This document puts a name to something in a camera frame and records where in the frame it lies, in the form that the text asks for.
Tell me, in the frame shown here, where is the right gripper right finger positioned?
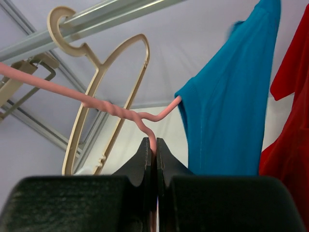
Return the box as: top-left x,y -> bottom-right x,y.
156,138 -> 306,232

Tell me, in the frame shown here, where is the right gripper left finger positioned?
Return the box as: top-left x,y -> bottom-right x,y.
0,138 -> 152,232

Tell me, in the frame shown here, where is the blue t shirt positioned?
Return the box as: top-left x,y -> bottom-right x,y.
175,0 -> 281,175

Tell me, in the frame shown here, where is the red t shirt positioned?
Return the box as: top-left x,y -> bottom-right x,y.
259,8 -> 309,223

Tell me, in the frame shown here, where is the beige plastic hanger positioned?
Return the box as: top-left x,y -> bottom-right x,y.
47,6 -> 150,175

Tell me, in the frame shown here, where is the pink hanger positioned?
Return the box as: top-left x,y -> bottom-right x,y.
0,62 -> 182,232

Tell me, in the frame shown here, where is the beige empty hanger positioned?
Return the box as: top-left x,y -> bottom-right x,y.
0,58 -> 41,122

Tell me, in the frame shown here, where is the aluminium hanging rail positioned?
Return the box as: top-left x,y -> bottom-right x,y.
0,0 -> 180,64

